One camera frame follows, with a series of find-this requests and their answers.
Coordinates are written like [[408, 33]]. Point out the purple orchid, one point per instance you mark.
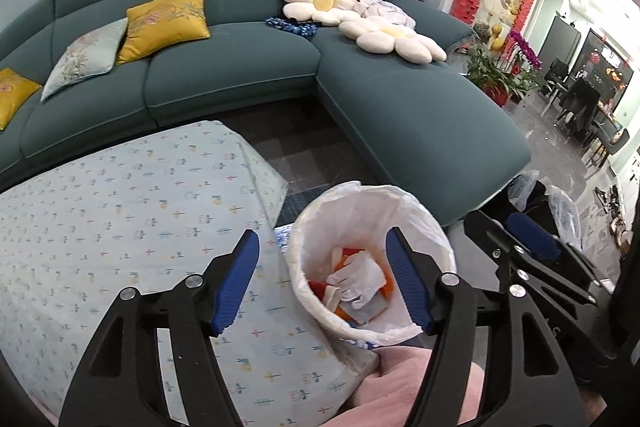
[[527, 49]]

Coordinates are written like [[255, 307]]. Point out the black dining chair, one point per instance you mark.
[[580, 107]]

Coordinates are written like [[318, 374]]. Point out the dark blue beaded item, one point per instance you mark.
[[290, 27]]

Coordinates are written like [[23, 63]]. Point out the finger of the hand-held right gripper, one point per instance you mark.
[[500, 252], [535, 237]]

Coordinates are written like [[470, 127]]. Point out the crumpled white tissue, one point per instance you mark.
[[360, 274]]

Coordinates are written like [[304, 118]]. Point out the crumpled white cloth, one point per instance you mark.
[[385, 11]]

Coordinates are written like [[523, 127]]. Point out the green potted plant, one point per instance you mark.
[[490, 77]]

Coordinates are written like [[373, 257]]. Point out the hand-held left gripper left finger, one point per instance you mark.
[[235, 287]]

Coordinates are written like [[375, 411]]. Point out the bin with white bag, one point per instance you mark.
[[320, 217]]

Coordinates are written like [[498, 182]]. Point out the person's pink trouser leg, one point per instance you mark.
[[415, 387]]

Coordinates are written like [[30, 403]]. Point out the gold gourd ornament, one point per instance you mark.
[[496, 38]]

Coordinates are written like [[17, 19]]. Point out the yellow embroidered cushion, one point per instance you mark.
[[165, 24], [12, 99]]

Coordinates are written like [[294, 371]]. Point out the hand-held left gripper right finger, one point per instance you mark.
[[407, 287]]

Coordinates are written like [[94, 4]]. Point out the pale printed tablecloth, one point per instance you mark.
[[125, 217]]

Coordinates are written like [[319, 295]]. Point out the teal sectional sofa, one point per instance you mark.
[[400, 117]]

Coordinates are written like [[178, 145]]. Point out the dark blue floor mat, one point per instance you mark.
[[300, 204]]

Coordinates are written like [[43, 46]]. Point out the light blue embroidered cushion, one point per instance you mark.
[[82, 59]]

